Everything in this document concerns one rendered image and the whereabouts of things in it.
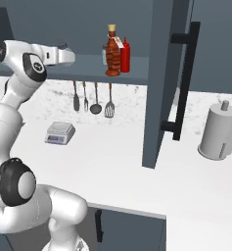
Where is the red condiment bottle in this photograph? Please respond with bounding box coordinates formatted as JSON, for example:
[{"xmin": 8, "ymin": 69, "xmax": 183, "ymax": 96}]
[{"xmin": 119, "ymin": 36, "xmax": 131, "ymax": 74}]

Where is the grey kitchen scale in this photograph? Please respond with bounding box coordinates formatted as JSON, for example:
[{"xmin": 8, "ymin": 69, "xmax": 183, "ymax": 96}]
[{"xmin": 43, "ymin": 121, "xmax": 77, "ymax": 146}]

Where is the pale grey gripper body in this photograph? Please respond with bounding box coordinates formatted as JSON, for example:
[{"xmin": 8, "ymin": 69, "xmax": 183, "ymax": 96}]
[{"xmin": 56, "ymin": 45, "xmax": 76, "ymax": 67}]

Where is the pale grey shaker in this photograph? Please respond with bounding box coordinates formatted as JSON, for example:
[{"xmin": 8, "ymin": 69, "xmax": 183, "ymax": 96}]
[{"xmin": 101, "ymin": 44, "xmax": 109, "ymax": 66}]

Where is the brown bottle with cork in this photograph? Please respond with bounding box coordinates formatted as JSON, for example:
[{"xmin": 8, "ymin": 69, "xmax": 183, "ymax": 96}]
[{"xmin": 105, "ymin": 24, "xmax": 124, "ymax": 77}]

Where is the hanging slotted turner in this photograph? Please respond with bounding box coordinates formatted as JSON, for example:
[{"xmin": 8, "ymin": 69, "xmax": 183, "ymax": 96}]
[{"xmin": 104, "ymin": 82, "xmax": 116, "ymax": 119}]

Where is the hanging dark ladle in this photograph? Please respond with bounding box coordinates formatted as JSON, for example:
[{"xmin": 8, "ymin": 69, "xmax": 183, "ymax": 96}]
[{"xmin": 89, "ymin": 81, "xmax": 104, "ymax": 116}]

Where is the hanging metal fork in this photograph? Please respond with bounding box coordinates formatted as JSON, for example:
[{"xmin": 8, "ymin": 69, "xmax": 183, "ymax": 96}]
[{"xmin": 81, "ymin": 80, "xmax": 90, "ymax": 113}]

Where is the blue-grey wall cabinet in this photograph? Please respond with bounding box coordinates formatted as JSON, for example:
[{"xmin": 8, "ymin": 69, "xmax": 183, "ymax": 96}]
[{"xmin": 0, "ymin": 0, "xmax": 155, "ymax": 86}]

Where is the grey paper towel holder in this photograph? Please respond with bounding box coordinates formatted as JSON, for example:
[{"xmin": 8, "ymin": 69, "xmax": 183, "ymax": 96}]
[{"xmin": 197, "ymin": 99, "xmax": 232, "ymax": 162}]

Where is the black cabinet door handle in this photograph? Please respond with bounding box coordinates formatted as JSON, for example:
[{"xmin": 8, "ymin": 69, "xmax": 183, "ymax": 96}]
[{"xmin": 160, "ymin": 21, "xmax": 202, "ymax": 142}]

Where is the blue-grey closed cabinet door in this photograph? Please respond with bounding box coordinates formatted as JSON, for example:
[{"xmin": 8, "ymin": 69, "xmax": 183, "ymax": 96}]
[{"xmin": 187, "ymin": 0, "xmax": 232, "ymax": 96}]

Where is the blue-grey open cabinet door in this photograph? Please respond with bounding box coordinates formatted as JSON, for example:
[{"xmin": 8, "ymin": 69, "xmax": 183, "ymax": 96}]
[{"xmin": 141, "ymin": 0, "xmax": 196, "ymax": 170}]

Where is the blue-grey base cabinet door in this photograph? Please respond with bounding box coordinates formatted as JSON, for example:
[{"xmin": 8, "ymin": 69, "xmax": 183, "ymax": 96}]
[{"xmin": 93, "ymin": 207, "xmax": 167, "ymax": 251}]

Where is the hanging dark spatula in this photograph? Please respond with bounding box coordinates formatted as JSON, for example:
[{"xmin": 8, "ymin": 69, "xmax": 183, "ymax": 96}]
[{"xmin": 71, "ymin": 80, "xmax": 81, "ymax": 113}]

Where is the black base cabinet handle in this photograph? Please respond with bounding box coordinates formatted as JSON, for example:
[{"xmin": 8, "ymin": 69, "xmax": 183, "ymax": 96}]
[{"xmin": 94, "ymin": 209, "xmax": 105, "ymax": 244}]

